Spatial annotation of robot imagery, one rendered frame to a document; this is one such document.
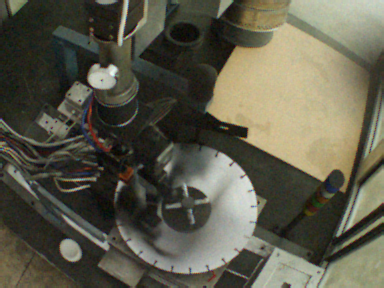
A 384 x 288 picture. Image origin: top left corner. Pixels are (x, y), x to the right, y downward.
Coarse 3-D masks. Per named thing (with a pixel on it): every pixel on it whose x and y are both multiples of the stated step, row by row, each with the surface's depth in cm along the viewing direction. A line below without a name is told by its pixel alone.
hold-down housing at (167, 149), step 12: (144, 132) 73; (156, 132) 71; (132, 144) 73; (144, 144) 73; (156, 144) 73; (168, 144) 73; (144, 156) 73; (156, 156) 72; (168, 156) 75; (144, 168) 81; (156, 168) 74; (144, 180) 84; (156, 192) 87
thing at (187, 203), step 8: (184, 184) 97; (184, 192) 97; (184, 200) 95; (192, 200) 95; (200, 200) 96; (208, 200) 96; (168, 208) 95; (184, 208) 95; (192, 208) 95; (192, 216) 94
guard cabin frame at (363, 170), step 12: (0, 0) 139; (0, 12) 145; (0, 24) 150; (372, 120) 138; (372, 132) 134; (372, 156) 117; (360, 168) 128; (372, 168) 114; (360, 180) 123; (348, 204) 121; (348, 216) 119; (372, 216) 91; (336, 228) 120; (336, 240) 114; (360, 240) 90; (324, 252) 117; (336, 252) 106; (324, 264) 111
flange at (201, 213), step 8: (192, 192) 101; (200, 192) 101; (168, 200) 100; (176, 200) 100; (176, 208) 98; (200, 208) 99; (208, 208) 100; (168, 216) 98; (176, 216) 98; (184, 216) 97; (200, 216) 98; (208, 216) 99; (168, 224) 97; (176, 224) 97; (184, 224) 97; (192, 224) 97; (200, 224) 98
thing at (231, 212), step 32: (192, 160) 105; (224, 160) 106; (128, 192) 100; (224, 192) 103; (128, 224) 97; (160, 224) 98; (224, 224) 99; (160, 256) 94; (192, 256) 95; (224, 256) 95
